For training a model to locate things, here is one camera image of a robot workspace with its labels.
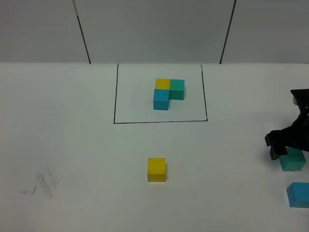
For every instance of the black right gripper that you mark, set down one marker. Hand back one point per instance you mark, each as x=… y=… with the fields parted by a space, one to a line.
x=297 y=136

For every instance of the white template sheet black outline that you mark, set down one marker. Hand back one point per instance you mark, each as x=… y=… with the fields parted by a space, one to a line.
x=135 y=91

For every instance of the green template cube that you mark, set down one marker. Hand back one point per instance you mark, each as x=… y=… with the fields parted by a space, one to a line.
x=176 y=89

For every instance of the blue template cube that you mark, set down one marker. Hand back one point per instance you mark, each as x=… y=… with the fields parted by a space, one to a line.
x=161 y=99

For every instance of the yellow template cube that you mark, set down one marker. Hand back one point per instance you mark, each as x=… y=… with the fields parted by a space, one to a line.
x=162 y=84

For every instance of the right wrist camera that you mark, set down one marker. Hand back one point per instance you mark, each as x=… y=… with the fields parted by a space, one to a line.
x=300 y=97

